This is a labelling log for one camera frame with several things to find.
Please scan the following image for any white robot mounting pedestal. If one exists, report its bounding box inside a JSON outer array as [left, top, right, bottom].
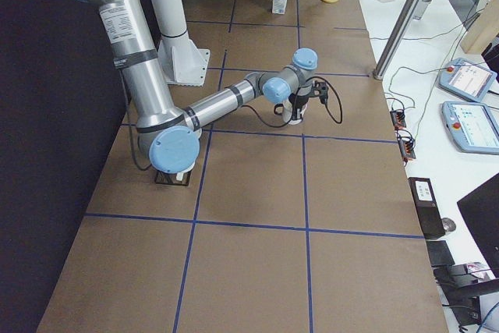
[[151, 0, 211, 87]]

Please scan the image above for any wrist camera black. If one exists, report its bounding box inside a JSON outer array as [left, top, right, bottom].
[[313, 80, 329, 106]]

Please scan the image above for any black box with label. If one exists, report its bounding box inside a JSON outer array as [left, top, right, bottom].
[[408, 177, 445, 240]]

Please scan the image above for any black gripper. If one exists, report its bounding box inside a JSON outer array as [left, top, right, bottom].
[[288, 82, 313, 122]]

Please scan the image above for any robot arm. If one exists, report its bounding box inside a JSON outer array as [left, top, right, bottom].
[[80, 0, 318, 174]]

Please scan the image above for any black monitor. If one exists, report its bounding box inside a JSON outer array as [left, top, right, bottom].
[[458, 175, 498, 276]]

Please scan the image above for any white smiley face mug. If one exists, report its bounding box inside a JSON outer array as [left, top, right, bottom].
[[274, 101, 307, 125]]

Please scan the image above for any aluminium frame post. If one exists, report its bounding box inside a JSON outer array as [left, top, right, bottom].
[[373, 0, 421, 80]]

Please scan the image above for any teach pendant tablet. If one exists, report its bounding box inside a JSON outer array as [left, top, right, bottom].
[[438, 58, 497, 102], [441, 101, 498, 155]]

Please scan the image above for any near teach pendant tablet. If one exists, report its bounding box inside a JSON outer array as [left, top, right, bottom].
[[441, 101, 498, 155]]

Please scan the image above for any far teach pendant tablet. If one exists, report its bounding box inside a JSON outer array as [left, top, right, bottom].
[[438, 58, 497, 102]]

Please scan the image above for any black wire cup rack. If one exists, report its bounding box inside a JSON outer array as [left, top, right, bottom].
[[154, 171, 191, 186]]

